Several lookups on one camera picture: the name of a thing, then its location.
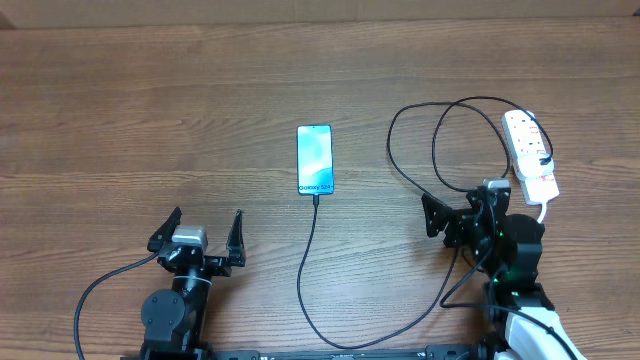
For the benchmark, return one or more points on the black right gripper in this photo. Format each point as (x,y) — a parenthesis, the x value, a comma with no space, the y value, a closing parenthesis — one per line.
(460,220)

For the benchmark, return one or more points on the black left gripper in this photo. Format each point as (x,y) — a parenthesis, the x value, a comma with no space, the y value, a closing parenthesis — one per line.
(220,267)

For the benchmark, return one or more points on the blue Galaxy smartphone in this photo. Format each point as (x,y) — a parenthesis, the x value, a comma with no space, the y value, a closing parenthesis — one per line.
(315,161)

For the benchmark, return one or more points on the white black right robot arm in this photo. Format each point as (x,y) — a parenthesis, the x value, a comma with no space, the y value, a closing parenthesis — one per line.
(507,249)

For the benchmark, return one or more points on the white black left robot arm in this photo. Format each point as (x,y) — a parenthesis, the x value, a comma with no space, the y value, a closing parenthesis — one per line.
(174,318)

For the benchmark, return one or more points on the white charger adapter plug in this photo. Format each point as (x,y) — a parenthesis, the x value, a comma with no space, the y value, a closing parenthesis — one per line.
(533,166)

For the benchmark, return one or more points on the white power strip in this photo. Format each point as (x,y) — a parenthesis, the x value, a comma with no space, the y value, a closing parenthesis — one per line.
(527,150)

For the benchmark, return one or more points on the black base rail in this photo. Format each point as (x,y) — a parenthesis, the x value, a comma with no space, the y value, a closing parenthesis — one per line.
(430,352)

